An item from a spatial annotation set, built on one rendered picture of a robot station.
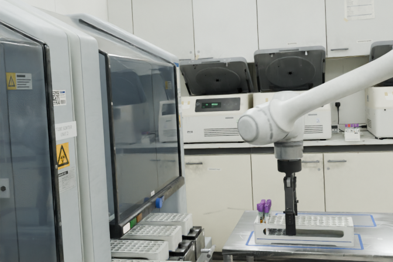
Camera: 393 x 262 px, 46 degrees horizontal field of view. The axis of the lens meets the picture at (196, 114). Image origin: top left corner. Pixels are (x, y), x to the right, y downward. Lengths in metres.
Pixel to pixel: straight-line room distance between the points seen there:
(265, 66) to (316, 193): 1.04
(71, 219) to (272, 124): 0.59
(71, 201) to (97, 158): 0.15
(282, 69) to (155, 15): 1.12
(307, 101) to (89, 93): 0.57
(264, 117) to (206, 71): 2.45
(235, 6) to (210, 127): 0.99
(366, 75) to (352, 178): 2.20
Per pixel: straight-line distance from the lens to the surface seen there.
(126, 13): 3.99
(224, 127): 3.44
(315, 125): 3.41
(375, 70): 1.31
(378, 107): 3.43
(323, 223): 1.50
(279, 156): 1.45
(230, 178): 3.49
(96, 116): 1.08
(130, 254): 1.36
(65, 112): 0.95
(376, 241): 1.56
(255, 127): 1.25
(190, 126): 3.50
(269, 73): 3.75
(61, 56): 0.95
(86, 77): 1.04
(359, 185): 3.47
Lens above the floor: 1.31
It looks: 3 degrees down
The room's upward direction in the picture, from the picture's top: 3 degrees counter-clockwise
